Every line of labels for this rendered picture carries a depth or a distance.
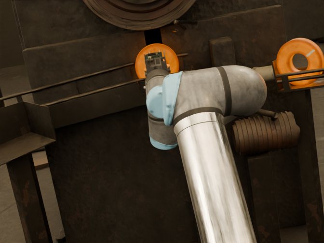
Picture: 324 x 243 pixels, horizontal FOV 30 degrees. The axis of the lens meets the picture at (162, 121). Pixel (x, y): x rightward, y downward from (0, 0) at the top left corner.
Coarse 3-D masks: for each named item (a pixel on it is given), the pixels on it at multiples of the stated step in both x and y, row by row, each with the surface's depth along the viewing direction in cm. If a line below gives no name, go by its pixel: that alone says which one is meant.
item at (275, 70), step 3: (273, 63) 201; (276, 63) 203; (273, 66) 201; (276, 66) 203; (273, 69) 202; (276, 69) 203; (273, 72) 202; (276, 72) 202; (276, 78) 202; (279, 78) 204; (276, 81) 202; (276, 84) 203; (279, 84) 204; (282, 84) 205; (279, 87) 203; (282, 87) 205; (279, 90) 203
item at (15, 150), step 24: (0, 120) 204; (24, 120) 209; (48, 120) 195; (0, 144) 205; (24, 144) 199; (48, 144) 193; (24, 168) 197; (24, 192) 198; (24, 216) 200; (48, 240) 206
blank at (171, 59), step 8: (144, 48) 214; (152, 48) 214; (160, 48) 214; (168, 48) 214; (168, 56) 215; (176, 56) 215; (136, 64) 215; (144, 64) 215; (168, 64) 215; (176, 64) 216; (136, 72) 216; (144, 72) 216
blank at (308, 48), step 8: (296, 40) 196; (304, 40) 195; (280, 48) 200; (288, 48) 198; (296, 48) 197; (304, 48) 195; (312, 48) 194; (280, 56) 201; (288, 56) 199; (312, 56) 195; (320, 56) 194; (280, 64) 202; (288, 64) 200; (312, 64) 196; (320, 64) 194; (280, 72) 203; (288, 72) 201; (320, 72) 195; (304, 80) 199; (312, 80) 197
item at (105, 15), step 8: (88, 0) 206; (184, 0) 207; (192, 0) 207; (96, 8) 207; (176, 8) 208; (184, 8) 208; (104, 16) 208; (112, 16) 208; (168, 16) 208; (176, 16) 208; (112, 24) 209; (120, 24) 209; (128, 24) 209; (136, 24) 209; (144, 24) 209; (152, 24) 209; (160, 24) 209
